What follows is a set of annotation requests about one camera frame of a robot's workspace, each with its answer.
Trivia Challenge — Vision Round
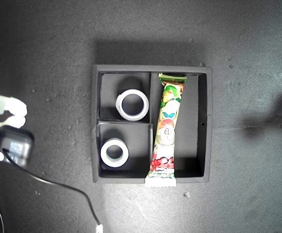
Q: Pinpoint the black tray with wells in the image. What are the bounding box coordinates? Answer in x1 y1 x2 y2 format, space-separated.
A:
92 64 213 184

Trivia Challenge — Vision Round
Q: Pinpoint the green printed snack bar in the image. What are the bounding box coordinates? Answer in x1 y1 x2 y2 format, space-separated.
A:
144 72 188 188

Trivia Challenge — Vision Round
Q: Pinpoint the large white tape roll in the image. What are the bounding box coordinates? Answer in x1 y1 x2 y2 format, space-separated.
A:
115 89 150 122

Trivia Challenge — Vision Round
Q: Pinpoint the black camera cable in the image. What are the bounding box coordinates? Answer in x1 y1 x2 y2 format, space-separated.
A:
2 148 104 233

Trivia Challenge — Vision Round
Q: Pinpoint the small white tape roll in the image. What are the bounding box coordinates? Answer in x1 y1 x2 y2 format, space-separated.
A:
100 137 130 168

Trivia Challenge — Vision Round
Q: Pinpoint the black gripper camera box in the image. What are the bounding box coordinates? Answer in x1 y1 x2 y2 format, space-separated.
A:
0 125 35 168

